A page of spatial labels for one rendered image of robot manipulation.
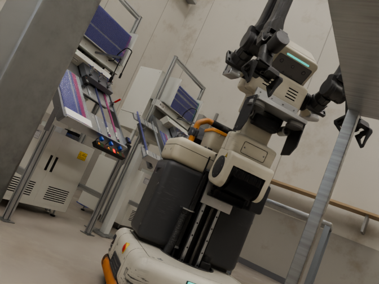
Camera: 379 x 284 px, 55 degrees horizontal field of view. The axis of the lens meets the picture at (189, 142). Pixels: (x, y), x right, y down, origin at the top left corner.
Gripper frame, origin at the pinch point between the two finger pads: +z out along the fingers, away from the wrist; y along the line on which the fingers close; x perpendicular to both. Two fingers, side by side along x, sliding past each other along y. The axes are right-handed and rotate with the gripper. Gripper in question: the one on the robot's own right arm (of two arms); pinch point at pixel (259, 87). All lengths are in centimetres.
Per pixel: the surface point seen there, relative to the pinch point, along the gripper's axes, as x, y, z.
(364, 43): -50, -14, 32
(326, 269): 263, 338, -82
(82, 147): 195, -23, -44
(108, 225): 222, 28, -4
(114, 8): 366, -55, -374
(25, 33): -64, -56, 78
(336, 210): 240, 326, -157
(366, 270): 222, 363, -86
